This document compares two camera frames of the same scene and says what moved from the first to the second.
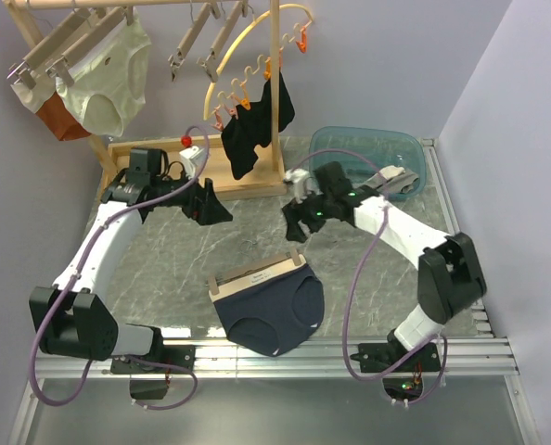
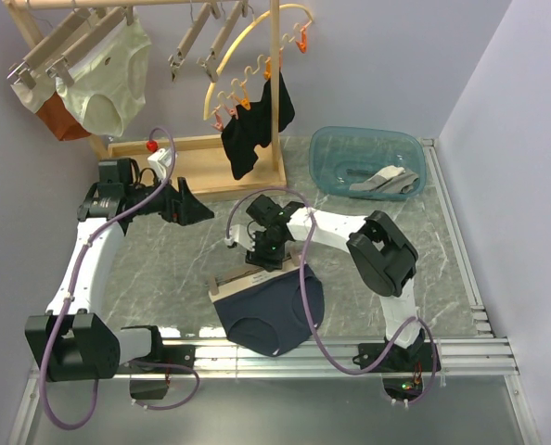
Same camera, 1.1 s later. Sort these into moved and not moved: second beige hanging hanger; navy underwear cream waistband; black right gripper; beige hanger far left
Moved: black right gripper
Not moved: navy underwear cream waistband; second beige hanging hanger; beige hanger far left
